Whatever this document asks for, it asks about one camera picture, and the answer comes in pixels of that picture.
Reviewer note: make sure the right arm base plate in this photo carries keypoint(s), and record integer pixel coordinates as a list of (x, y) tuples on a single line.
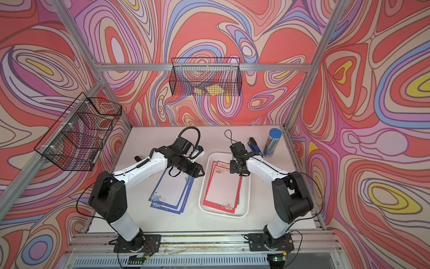
[(259, 242)]

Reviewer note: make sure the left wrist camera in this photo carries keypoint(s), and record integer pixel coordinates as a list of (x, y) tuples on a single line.
[(185, 147)]

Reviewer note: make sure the left black wire basket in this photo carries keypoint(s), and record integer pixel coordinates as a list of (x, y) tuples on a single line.
[(76, 139)]

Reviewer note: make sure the back black wire basket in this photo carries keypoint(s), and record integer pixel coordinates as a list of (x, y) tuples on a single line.
[(191, 75)]

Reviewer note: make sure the yellow sticky note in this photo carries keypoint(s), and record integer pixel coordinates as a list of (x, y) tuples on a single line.
[(214, 90)]

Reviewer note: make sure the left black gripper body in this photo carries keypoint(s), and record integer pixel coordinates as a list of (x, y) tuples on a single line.
[(187, 166)]

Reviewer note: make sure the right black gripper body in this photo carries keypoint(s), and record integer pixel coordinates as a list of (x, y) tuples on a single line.
[(234, 167)]

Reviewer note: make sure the red bordered stationery sheet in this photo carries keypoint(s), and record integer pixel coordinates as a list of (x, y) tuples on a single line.
[(223, 188)]

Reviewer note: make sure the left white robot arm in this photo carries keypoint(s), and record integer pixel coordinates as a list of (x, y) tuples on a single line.
[(109, 196)]

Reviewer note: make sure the blue stapler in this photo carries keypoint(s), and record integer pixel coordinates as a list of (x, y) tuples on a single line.
[(254, 147)]

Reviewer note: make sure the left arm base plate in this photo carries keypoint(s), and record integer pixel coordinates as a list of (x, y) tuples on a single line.
[(148, 243)]

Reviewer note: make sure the white plastic storage tray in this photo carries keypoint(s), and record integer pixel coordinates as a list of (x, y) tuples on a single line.
[(244, 199)]

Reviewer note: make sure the blue floral stationery sheet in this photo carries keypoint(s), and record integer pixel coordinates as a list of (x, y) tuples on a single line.
[(182, 203)]

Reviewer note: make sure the black wire basket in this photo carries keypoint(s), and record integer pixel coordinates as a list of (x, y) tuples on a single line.
[(191, 75), (76, 139)]

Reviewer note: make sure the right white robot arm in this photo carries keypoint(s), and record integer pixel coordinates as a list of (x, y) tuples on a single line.
[(291, 197)]

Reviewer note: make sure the blue lidded pen tube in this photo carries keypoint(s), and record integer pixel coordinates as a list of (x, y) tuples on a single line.
[(272, 141)]

